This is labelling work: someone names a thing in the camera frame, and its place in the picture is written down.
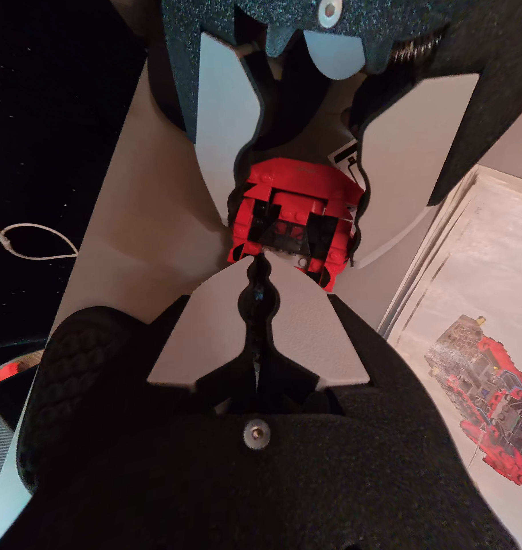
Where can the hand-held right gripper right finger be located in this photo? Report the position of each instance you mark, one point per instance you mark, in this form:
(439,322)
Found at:
(317,335)

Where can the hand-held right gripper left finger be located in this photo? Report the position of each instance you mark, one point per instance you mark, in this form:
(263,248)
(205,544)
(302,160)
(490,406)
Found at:
(201,335)

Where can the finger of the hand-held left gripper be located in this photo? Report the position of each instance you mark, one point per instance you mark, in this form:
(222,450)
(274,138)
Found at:
(407,172)
(226,107)

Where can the red brick toy car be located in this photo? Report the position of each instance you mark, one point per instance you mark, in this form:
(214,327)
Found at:
(299,172)

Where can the building instruction booklet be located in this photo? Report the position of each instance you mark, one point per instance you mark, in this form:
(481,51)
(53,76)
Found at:
(493,258)

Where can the black honeycomb textured pad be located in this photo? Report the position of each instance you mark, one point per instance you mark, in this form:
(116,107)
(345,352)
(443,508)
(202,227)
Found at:
(80,365)

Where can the red plastic piece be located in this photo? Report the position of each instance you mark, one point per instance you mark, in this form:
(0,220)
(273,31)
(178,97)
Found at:
(5,373)

